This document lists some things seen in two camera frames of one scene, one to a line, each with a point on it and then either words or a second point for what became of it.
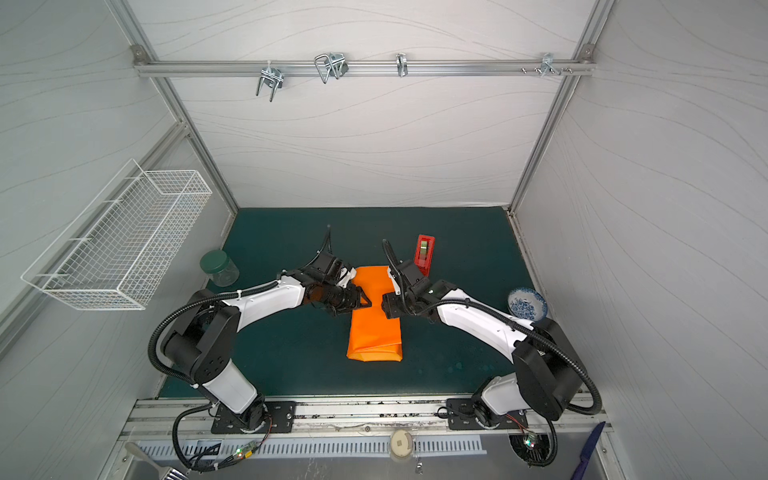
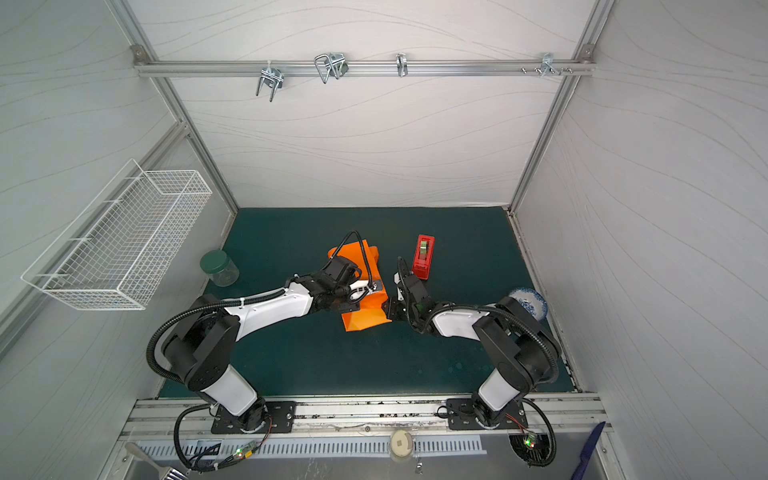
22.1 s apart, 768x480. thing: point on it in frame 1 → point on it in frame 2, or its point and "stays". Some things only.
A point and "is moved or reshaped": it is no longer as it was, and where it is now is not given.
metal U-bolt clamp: [269, 76] stays
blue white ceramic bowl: [527, 304] stays
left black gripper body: [342, 297] stays
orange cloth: [373, 336] is moved or reshaped
